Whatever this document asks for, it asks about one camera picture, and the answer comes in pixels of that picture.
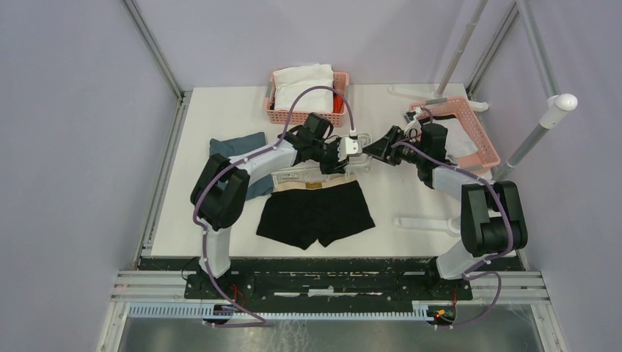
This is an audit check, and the white crumpled cloth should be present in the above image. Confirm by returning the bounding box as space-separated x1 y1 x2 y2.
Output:
273 64 334 113

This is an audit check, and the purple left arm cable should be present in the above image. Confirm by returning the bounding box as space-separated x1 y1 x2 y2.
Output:
192 85 358 329

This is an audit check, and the light grey underwear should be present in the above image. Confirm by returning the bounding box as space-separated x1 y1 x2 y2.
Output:
439 118 479 158

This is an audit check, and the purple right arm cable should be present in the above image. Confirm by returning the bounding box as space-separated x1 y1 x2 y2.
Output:
391 107 516 329

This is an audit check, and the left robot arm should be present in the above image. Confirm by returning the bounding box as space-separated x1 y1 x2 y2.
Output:
190 113 359 298

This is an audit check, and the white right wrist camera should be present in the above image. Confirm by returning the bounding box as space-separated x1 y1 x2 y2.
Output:
403 108 425 131

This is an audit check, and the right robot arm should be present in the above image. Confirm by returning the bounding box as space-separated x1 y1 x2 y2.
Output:
363 123 528 299

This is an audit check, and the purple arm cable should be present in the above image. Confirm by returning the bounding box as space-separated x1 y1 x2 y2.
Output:
391 107 516 329
192 85 358 329

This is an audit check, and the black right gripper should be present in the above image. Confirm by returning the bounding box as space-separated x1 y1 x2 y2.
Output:
361 125 425 167

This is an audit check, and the pink basket with white cloth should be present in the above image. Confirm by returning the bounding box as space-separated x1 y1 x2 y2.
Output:
264 72 350 127

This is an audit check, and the metal drying rack stand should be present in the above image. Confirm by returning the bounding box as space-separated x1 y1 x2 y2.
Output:
387 0 579 238

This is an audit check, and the pink basket with underwear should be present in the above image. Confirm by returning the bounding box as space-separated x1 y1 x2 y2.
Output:
409 96 500 175

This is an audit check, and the folded blue-grey cloth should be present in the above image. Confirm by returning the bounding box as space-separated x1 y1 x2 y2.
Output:
208 132 274 201

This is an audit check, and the white clip hanger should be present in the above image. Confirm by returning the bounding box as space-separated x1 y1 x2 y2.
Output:
272 153 372 191

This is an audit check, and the black underwear beige waistband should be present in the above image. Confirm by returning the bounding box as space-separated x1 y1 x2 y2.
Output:
256 180 376 250

